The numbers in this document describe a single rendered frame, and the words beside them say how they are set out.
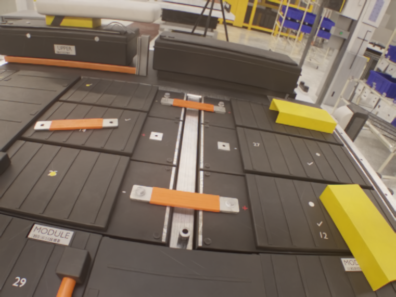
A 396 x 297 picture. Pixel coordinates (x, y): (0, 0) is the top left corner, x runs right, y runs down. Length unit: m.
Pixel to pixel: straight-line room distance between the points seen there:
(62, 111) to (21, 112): 0.08
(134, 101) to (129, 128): 0.11
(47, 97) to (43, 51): 0.27
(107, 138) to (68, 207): 0.15
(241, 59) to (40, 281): 0.64
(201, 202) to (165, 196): 0.05
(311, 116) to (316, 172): 0.18
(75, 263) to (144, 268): 0.07
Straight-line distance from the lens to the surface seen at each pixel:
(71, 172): 0.37
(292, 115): 0.58
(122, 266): 0.26
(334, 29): 3.08
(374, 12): 4.22
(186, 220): 0.33
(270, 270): 0.30
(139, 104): 0.53
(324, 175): 0.48
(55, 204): 0.34
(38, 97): 0.58
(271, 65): 0.71
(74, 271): 0.26
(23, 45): 0.86
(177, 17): 5.02
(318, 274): 0.33
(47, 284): 0.28
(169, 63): 0.69
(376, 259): 0.36
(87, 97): 0.57
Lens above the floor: 1.25
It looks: 39 degrees down
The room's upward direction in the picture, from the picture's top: 12 degrees clockwise
